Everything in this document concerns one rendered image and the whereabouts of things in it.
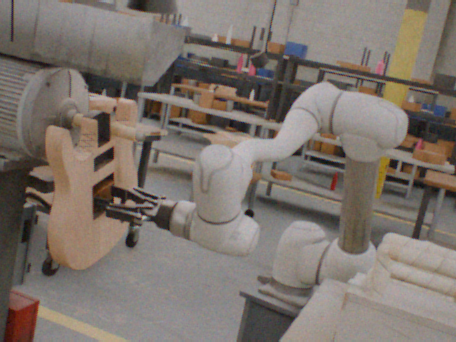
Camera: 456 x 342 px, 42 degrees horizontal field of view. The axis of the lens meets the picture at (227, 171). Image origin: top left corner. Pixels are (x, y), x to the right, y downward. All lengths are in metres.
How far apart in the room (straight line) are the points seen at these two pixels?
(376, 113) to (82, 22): 0.81
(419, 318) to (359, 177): 0.73
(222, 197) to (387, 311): 0.41
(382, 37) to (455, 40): 1.36
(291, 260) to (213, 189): 0.90
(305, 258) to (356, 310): 0.94
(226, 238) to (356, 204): 0.62
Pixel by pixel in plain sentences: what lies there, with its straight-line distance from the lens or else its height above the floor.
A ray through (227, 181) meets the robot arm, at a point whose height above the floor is 1.23.
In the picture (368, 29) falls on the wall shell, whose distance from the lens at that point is 12.52.
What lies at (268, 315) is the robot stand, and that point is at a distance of 2.16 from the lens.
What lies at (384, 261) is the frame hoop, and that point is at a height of 1.18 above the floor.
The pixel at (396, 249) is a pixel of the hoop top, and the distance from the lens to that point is 1.16.
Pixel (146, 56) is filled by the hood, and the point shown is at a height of 1.45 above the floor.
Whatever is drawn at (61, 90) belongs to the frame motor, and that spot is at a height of 1.32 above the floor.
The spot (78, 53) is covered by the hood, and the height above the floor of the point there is 1.42.
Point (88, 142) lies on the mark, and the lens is 1.48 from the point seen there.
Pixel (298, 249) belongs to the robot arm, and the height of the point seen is 0.90.
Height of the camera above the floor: 1.48
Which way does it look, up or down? 10 degrees down
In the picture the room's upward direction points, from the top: 12 degrees clockwise
